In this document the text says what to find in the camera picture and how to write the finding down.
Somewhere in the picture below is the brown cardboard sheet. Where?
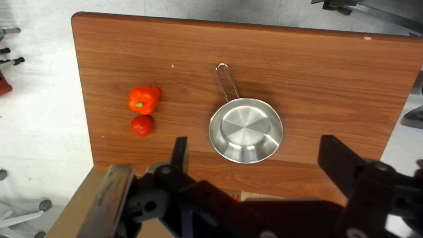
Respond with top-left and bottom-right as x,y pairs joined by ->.
46,163 -> 134,238

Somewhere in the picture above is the wooden table top board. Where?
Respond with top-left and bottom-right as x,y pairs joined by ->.
71,11 -> 423,202

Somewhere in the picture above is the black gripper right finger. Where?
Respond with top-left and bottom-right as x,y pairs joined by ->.
317,134 -> 366,197

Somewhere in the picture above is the silver metal pan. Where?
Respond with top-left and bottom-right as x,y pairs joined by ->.
208,62 -> 284,163

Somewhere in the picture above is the red perforated block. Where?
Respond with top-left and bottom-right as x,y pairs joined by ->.
0,71 -> 13,96

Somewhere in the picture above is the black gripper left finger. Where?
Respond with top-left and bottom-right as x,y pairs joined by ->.
170,136 -> 188,173

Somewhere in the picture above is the red tomato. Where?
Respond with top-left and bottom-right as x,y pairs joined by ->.
130,115 -> 153,136

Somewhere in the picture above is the orange bell pepper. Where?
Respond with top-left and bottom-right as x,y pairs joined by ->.
128,85 -> 161,115

